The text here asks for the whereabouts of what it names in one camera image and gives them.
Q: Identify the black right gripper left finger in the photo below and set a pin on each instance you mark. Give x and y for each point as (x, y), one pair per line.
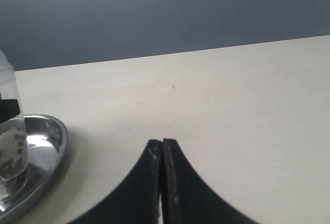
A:
(136, 198)

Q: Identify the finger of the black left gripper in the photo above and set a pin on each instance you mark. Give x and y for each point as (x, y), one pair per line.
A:
(10, 106)

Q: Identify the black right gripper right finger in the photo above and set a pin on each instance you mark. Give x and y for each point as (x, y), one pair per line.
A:
(185, 197)

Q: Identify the clear plastic shaker bottle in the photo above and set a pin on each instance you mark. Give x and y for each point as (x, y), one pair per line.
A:
(14, 147)

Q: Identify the round stainless steel plate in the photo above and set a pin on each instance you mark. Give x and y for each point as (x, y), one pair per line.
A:
(47, 138)

